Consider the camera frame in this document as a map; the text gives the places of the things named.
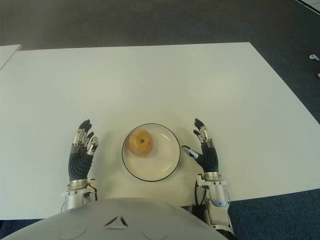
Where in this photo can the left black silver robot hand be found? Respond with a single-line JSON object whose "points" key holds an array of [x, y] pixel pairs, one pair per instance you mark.
{"points": [[78, 165]]}

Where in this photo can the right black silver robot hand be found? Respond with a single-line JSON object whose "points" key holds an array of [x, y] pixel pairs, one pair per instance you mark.
{"points": [[210, 160]]}

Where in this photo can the yellow red apple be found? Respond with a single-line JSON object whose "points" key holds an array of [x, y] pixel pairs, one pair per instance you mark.
{"points": [[140, 143]]}

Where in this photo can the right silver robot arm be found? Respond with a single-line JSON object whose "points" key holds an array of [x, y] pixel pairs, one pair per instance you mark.
{"points": [[218, 202]]}

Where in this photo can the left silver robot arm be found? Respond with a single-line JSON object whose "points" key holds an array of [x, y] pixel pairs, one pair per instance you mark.
{"points": [[75, 197]]}

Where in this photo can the white plate with black rim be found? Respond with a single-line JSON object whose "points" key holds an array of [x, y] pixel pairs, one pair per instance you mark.
{"points": [[160, 165]]}

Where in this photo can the grey robot torso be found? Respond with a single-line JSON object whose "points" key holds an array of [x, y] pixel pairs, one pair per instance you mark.
{"points": [[112, 220]]}

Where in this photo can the small white floor object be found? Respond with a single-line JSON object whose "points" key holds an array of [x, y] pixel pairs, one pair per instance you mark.
{"points": [[314, 57]]}

